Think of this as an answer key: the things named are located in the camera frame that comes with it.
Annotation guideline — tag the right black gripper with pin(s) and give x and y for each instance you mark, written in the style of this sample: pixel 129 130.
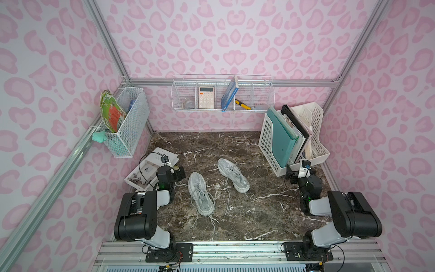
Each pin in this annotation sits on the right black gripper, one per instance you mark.
pixel 294 175

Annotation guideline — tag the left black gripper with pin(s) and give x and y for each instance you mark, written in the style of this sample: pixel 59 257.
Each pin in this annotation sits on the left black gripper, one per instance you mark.
pixel 178 173

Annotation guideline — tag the grey knit sneaker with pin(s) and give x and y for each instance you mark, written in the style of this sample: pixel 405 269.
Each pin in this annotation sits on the grey knit sneaker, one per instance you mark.
pixel 200 197
pixel 232 172

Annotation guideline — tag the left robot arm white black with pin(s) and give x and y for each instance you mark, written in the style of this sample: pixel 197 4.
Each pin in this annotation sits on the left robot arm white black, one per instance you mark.
pixel 137 215

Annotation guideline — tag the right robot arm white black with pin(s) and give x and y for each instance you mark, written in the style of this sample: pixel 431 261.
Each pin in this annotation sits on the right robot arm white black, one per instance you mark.
pixel 351 214

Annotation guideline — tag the white hardcover book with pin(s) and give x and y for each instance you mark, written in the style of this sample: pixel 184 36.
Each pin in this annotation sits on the white hardcover book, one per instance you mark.
pixel 144 175

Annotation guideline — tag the teal folder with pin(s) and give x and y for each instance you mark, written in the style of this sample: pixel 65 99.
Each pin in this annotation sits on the teal folder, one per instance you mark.
pixel 283 137

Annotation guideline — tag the white plastic file organizer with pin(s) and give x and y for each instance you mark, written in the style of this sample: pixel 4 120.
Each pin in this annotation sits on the white plastic file organizer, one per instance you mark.
pixel 312 115

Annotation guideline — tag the black clipboard folder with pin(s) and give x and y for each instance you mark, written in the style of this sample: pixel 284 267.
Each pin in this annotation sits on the black clipboard folder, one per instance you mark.
pixel 299 127

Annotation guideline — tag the clear glass bowl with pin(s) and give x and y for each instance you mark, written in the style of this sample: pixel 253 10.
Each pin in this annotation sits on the clear glass bowl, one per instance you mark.
pixel 189 103

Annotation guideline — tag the mint green hook clip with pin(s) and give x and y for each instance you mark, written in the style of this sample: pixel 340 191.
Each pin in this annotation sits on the mint green hook clip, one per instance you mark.
pixel 99 137

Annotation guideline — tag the white pink calculator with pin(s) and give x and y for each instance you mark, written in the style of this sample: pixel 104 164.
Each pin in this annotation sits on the white pink calculator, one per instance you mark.
pixel 206 97

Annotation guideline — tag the green red snack bag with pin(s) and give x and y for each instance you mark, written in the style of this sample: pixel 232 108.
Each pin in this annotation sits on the green red snack bag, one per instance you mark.
pixel 113 115

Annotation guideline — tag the blue book in shelf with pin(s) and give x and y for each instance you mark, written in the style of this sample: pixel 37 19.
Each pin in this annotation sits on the blue book in shelf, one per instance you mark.
pixel 230 93

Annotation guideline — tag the yellow black utility knife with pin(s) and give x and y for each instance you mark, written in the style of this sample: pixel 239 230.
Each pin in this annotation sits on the yellow black utility knife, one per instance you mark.
pixel 243 105

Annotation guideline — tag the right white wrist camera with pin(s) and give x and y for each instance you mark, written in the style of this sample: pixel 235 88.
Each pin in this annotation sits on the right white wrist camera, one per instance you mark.
pixel 304 170

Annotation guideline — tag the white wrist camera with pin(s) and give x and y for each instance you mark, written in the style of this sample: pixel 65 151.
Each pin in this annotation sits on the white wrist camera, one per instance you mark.
pixel 165 160
pixel 304 170

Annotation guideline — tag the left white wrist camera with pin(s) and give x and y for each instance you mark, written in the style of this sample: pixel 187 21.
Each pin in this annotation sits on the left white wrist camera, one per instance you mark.
pixel 165 160

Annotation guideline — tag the white wire side basket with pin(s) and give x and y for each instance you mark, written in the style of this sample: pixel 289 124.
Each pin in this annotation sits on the white wire side basket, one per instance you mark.
pixel 124 143

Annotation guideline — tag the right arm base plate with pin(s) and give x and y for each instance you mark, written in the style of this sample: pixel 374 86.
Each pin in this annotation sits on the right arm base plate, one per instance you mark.
pixel 298 251

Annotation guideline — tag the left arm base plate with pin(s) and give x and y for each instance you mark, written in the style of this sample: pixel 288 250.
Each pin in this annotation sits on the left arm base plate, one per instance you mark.
pixel 182 252

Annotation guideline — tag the white wire wall shelf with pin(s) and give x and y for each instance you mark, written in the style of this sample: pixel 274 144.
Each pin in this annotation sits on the white wire wall shelf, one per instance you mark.
pixel 255 91

